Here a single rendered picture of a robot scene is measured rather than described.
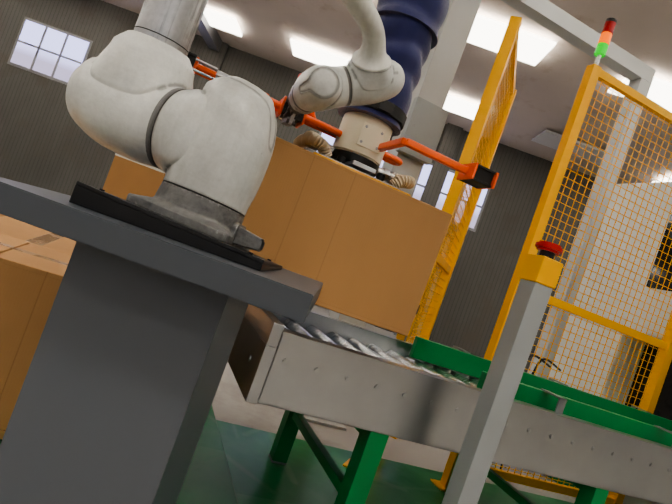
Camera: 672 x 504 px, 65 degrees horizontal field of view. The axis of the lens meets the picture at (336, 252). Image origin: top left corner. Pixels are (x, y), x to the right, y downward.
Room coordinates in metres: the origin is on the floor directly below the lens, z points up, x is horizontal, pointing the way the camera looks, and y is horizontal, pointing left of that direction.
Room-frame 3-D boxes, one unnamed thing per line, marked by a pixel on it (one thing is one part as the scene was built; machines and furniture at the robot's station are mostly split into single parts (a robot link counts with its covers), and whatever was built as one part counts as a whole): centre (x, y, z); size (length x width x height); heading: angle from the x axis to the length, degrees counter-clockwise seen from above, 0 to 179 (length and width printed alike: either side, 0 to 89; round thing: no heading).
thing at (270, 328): (1.65, 0.19, 0.58); 0.70 x 0.03 x 0.06; 19
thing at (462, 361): (2.41, -1.16, 0.60); 1.60 x 0.11 x 0.09; 109
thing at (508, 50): (2.67, -0.52, 1.05); 0.87 x 0.10 x 2.10; 161
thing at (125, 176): (3.38, 1.18, 0.82); 0.60 x 0.40 x 0.40; 101
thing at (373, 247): (1.71, 0.05, 0.87); 0.60 x 0.40 x 0.40; 108
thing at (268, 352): (1.65, 0.19, 0.47); 0.70 x 0.03 x 0.15; 19
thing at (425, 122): (2.76, -0.21, 1.62); 0.20 x 0.05 x 0.30; 109
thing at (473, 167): (1.57, -0.32, 1.19); 0.09 x 0.08 x 0.05; 19
